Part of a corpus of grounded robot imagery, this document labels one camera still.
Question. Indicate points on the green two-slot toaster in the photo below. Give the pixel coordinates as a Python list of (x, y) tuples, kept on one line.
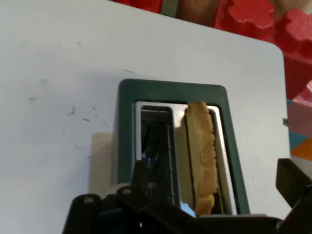
[(170, 91)]

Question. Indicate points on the beige tape patch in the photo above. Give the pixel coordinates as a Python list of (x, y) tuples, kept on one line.
[(102, 161)]

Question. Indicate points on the colourful patterned floor mat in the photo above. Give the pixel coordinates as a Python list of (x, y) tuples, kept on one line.
[(301, 122)]

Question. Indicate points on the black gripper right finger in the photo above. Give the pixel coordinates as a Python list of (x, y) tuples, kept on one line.
[(299, 195)]

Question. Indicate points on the red foam building block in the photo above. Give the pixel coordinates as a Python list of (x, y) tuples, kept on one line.
[(139, 3), (297, 44), (246, 17)]

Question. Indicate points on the toasted bread slice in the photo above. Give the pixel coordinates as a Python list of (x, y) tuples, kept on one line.
[(200, 146)]

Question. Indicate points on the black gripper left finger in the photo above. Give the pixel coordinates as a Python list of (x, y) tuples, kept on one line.
[(122, 214)]

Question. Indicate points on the green foam building block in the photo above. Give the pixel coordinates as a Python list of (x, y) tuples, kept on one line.
[(169, 7)]

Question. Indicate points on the black table edge clip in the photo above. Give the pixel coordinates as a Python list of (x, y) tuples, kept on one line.
[(285, 122)]

